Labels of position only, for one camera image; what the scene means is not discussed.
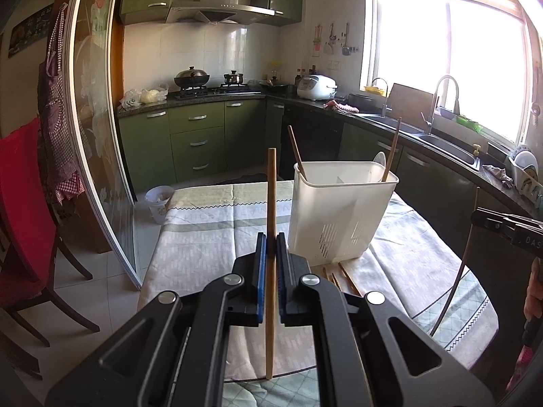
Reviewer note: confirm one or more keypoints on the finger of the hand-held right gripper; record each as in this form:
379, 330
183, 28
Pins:
492, 220

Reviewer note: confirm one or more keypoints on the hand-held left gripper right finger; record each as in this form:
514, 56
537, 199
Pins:
281, 271

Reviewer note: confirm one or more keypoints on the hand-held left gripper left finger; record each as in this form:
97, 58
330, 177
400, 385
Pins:
261, 271

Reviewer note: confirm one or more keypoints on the dark wooden chopstick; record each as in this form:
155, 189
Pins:
295, 150
456, 287
393, 148

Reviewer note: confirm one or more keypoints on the white plastic utensil holder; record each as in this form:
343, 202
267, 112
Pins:
339, 212

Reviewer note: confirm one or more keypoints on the light bamboo chopstick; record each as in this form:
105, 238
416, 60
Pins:
350, 280
328, 274
336, 280
271, 186

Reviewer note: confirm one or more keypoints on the pale spoon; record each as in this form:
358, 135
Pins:
379, 162

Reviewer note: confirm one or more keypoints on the person's right hand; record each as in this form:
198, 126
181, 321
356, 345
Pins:
535, 292

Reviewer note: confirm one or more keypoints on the grey dishcloth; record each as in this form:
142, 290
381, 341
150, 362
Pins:
498, 174

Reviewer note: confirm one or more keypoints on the dish rack with plates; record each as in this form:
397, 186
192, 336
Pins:
526, 169

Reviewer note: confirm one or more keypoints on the checked grey-green tablecloth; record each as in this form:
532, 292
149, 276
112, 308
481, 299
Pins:
203, 241

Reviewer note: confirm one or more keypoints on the brass tap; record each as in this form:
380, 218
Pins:
477, 150

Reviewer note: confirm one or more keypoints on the steel sink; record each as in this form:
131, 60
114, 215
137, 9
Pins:
445, 144

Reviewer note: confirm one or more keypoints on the green sponge pack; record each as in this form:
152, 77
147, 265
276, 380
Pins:
468, 123

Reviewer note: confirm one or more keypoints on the white trash bin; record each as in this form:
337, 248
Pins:
159, 205

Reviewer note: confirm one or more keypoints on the red floral garment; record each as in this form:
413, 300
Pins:
521, 366

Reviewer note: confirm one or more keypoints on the tall steel faucet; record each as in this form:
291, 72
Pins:
445, 87

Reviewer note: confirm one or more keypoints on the wooden cutting board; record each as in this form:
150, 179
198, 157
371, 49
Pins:
409, 101

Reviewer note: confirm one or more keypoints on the green base cabinets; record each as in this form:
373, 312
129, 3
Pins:
199, 135

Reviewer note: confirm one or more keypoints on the window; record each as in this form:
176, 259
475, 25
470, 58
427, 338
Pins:
445, 63

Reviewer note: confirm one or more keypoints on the small steel faucet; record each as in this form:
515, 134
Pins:
382, 91

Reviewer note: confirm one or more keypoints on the yellow basket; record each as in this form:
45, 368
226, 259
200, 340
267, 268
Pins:
375, 90

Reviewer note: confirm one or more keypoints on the pink cloth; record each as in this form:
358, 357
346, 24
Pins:
341, 107

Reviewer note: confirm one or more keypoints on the gas stove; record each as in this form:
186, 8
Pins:
212, 91

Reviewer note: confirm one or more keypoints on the white rice cooker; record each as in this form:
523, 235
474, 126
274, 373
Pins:
316, 88

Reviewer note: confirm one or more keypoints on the black frying pan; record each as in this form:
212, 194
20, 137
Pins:
273, 83

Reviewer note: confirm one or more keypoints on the small black pot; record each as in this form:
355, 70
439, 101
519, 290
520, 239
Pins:
233, 78

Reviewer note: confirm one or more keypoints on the dark sauce bottles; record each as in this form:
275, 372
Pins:
305, 75

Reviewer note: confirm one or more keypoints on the black wok with lid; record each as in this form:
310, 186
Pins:
191, 77

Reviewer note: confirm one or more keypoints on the sliding glass door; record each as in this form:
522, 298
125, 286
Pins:
102, 135

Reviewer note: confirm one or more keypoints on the white plastic bags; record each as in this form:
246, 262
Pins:
144, 96

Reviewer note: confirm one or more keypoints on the hanging kitchen tools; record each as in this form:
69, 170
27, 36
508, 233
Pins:
335, 40

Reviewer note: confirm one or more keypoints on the red checked apron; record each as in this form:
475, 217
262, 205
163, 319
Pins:
55, 135

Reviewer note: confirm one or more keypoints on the red wooden chair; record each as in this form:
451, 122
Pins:
21, 186

